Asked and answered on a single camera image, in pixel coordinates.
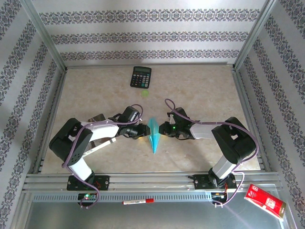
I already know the light blue paper sheet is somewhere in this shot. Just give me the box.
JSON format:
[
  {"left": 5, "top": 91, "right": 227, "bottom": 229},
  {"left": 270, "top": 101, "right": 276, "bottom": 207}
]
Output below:
[{"left": 147, "top": 116, "right": 160, "bottom": 155}]

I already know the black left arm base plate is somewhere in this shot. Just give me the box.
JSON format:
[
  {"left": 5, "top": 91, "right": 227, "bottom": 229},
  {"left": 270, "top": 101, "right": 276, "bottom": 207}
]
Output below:
[{"left": 66, "top": 175, "right": 110, "bottom": 191}]

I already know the small controller board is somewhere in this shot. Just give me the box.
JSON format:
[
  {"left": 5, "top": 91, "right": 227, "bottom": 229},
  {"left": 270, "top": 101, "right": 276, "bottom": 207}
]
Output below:
[
  {"left": 212, "top": 192, "right": 227, "bottom": 203},
  {"left": 78, "top": 193, "right": 97, "bottom": 202}
]

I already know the grey metal sheet panel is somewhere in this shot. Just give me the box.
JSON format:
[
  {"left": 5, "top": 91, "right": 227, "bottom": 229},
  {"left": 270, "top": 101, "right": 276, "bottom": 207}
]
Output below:
[{"left": 23, "top": 201, "right": 290, "bottom": 229}]

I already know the aluminium frame post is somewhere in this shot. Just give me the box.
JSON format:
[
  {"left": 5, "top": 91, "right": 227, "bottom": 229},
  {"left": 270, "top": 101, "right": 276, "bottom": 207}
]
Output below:
[
  {"left": 234, "top": 0, "right": 281, "bottom": 70},
  {"left": 21, "top": 0, "right": 68, "bottom": 72}
]

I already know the aluminium mounting rail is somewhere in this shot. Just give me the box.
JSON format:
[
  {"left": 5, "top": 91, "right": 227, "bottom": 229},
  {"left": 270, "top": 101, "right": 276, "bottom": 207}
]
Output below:
[{"left": 22, "top": 173, "right": 283, "bottom": 191}]

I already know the red carton box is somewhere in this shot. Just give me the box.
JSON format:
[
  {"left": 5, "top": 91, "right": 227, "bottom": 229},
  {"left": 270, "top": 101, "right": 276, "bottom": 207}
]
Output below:
[{"left": 244, "top": 183, "right": 286, "bottom": 219}]

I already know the black calculator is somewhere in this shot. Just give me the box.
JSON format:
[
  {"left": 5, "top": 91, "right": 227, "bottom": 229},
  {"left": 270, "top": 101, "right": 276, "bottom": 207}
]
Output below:
[{"left": 130, "top": 66, "right": 152, "bottom": 89}]

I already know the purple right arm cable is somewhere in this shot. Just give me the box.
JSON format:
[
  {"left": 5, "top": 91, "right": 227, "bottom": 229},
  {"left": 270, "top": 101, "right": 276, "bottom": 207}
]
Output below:
[{"left": 164, "top": 99, "right": 260, "bottom": 208}]

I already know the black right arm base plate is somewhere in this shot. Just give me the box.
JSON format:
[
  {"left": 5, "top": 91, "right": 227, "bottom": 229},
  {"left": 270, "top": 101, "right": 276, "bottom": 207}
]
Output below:
[{"left": 193, "top": 174, "right": 238, "bottom": 191}]

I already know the red white marker pen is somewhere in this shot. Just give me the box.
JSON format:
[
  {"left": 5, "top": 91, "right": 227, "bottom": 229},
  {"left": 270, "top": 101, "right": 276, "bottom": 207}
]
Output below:
[{"left": 122, "top": 198, "right": 154, "bottom": 205}]

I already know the grey slotted cable duct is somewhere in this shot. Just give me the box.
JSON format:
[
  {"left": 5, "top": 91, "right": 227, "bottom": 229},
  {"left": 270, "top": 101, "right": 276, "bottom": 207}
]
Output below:
[{"left": 30, "top": 192, "right": 215, "bottom": 203}]

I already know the aluminium side rail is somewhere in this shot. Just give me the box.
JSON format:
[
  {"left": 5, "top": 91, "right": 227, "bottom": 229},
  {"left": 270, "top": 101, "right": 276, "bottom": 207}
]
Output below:
[
  {"left": 33, "top": 69, "right": 68, "bottom": 174},
  {"left": 232, "top": 66, "right": 279, "bottom": 173}
]

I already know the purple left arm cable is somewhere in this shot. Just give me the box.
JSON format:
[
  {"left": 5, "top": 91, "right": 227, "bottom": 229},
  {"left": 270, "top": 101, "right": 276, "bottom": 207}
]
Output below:
[{"left": 61, "top": 104, "right": 143, "bottom": 209}]

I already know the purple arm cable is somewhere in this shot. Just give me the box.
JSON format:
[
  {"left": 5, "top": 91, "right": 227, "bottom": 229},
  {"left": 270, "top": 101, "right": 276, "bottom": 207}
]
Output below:
[
  {"left": 164, "top": 99, "right": 260, "bottom": 208},
  {"left": 61, "top": 104, "right": 143, "bottom": 209}
]

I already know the aluminium back rail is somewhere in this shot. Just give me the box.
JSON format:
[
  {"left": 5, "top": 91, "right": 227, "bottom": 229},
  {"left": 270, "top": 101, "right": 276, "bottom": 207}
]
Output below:
[{"left": 65, "top": 62, "right": 235, "bottom": 69}]

